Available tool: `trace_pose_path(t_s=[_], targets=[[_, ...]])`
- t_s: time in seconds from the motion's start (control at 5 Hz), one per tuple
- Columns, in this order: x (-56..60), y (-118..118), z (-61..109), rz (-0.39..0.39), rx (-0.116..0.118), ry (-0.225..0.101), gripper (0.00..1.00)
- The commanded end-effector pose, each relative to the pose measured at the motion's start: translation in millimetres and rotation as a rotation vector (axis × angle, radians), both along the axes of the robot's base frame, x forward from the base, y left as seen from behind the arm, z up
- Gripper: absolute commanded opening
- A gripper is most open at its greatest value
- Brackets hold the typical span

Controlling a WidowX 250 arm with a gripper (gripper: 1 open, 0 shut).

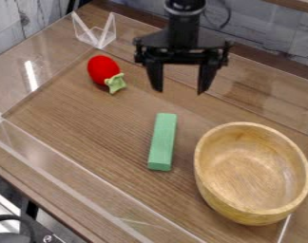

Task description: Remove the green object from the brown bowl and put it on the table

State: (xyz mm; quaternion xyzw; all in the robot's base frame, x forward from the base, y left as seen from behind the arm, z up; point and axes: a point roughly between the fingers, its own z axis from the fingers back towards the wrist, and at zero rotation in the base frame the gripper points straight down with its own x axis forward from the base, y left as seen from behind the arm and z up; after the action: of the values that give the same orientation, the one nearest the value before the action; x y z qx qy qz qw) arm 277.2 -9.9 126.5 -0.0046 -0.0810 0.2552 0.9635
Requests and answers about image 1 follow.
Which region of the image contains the brown wooden bowl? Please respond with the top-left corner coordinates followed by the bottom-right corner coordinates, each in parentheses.
top-left (192, 121), bottom-right (308, 226)

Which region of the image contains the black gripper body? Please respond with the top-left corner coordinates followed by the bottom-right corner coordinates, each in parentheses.
top-left (132, 28), bottom-right (233, 67)

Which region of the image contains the black table leg bracket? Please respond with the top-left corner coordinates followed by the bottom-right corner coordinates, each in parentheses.
top-left (20, 196), bottom-right (80, 243)

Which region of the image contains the red plush strawberry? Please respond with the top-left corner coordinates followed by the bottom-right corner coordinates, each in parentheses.
top-left (87, 55), bottom-right (126, 94)

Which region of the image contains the green rectangular block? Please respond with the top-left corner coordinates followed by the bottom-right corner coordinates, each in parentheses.
top-left (147, 113), bottom-right (176, 171)

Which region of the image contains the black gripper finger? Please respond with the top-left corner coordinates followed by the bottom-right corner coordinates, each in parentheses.
top-left (144, 60), bottom-right (163, 92)
top-left (196, 60), bottom-right (218, 94)

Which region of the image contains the black cable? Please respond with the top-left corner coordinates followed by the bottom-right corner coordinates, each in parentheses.
top-left (0, 215), bottom-right (35, 243)

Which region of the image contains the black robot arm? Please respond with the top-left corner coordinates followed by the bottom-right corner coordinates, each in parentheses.
top-left (132, 0), bottom-right (233, 94)

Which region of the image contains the clear acrylic enclosure wall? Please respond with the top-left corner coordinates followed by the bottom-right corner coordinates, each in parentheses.
top-left (0, 9), bottom-right (308, 243)

